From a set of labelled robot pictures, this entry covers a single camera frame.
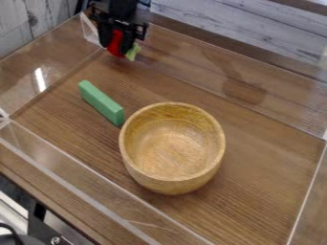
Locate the red plush strawberry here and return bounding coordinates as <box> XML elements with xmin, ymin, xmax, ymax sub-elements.
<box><xmin>105</xmin><ymin>30</ymin><xmax>141</xmax><ymax>61</ymax></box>

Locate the clear acrylic tray enclosure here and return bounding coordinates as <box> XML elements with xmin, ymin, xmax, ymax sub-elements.
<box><xmin>0</xmin><ymin>18</ymin><xmax>327</xmax><ymax>245</ymax></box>

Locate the wooden bowl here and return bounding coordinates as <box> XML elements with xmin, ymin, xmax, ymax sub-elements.
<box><xmin>119</xmin><ymin>102</ymin><xmax>225</xmax><ymax>195</ymax></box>

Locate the black cable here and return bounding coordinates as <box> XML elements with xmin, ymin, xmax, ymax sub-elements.
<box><xmin>0</xmin><ymin>222</ymin><xmax>24</xmax><ymax>245</ymax></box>

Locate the green rectangular block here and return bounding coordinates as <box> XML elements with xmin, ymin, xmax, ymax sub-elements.
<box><xmin>77</xmin><ymin>80</ymin><xmax>125</xmax><ymax>126</ymax></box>

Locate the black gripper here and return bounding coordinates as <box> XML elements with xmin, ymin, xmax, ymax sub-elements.
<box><xmin>88</xmin><ymin>6</ymin><xmax>149</xmax><ymax>55</ymax></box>

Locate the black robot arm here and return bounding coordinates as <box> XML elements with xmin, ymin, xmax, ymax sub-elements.
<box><xmin>89</xmin><ymin>0</ymin><xmax>149</xmax><ymax>60</ymax></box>

